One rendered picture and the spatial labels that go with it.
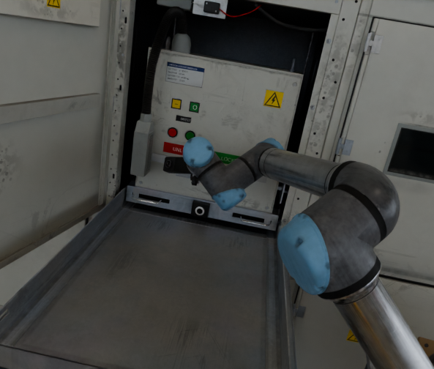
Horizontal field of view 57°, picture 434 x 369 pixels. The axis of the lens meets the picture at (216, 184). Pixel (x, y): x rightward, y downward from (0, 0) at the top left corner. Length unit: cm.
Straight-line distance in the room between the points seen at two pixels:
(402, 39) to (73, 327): 110
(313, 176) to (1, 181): 72
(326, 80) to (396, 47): 20
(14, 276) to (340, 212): 137
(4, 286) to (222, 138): 103
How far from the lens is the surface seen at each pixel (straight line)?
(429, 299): 157
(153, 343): 90
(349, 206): 65
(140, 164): 129
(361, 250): 66
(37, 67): 110
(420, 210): 141
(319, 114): 127
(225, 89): 130
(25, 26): 106
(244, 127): 131
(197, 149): 96
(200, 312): 99
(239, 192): 97
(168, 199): 141
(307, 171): 83
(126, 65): 133
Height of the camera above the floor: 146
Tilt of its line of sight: 20 degrees down
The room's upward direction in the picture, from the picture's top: 10 degrees clockwise
